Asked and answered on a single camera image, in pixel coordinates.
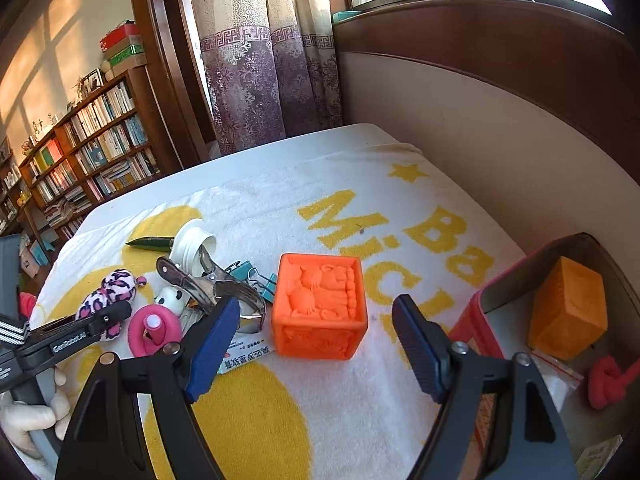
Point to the silver metal band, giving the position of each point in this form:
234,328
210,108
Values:
247,312

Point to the red tin box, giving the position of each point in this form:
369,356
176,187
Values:
470,325

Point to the clear plastic bag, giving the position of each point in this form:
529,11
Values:
557,382

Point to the wooden door frame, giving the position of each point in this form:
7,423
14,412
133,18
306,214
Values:
150,35

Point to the wooden bookshelf with books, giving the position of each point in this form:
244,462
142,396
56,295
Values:
100,150

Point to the white yellow printed towel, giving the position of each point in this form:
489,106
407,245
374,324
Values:
300,410

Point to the pink knotted toy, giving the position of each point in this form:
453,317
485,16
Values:
607,382

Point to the teal box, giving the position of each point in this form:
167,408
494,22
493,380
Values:
346,15

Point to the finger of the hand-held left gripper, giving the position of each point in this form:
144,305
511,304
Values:
95,322

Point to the photo frame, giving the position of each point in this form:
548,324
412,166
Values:
92,81

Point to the patterned purple curtain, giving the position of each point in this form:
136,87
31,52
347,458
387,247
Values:
260,60

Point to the person's left hand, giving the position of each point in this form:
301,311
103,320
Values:
27,417

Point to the yellow-orange rubber cube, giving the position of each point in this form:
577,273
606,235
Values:
567,310

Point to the red flat box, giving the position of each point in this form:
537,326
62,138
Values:
120,36

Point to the pink round toy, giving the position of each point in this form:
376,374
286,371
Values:
140,335

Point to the teal binder clip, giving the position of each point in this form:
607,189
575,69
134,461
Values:
250,270

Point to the small printed packet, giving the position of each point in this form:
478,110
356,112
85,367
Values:
597,457

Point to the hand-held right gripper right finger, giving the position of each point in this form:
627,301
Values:
420,355

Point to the panda figurine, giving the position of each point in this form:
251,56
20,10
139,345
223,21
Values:
170,300

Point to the green white flat box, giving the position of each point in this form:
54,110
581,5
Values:
126,56

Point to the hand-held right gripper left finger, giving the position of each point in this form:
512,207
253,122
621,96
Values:
215,350

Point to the green tube with gold cap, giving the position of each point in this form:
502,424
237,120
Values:
150,244

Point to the pink leopard plush toy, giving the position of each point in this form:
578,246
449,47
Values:
117,285

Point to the white printed packet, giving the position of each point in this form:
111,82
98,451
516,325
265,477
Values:
245,355

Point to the orange embossed rubber cube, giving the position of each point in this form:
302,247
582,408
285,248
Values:
320,305

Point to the white plastic lid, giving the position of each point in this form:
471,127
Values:
192,240

